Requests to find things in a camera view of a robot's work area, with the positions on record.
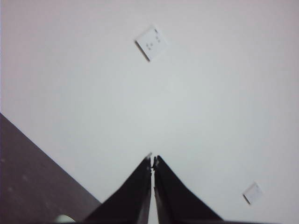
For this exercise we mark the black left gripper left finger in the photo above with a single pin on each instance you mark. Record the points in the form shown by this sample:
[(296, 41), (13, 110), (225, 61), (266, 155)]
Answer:
[(130, 200)]

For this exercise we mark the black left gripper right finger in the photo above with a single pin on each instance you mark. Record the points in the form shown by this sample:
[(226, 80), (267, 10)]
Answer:
[(177, 203)]

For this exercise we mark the white wall socket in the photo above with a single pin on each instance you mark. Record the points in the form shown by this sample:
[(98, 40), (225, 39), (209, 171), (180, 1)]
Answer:
[(151, 43), (253, 193)]

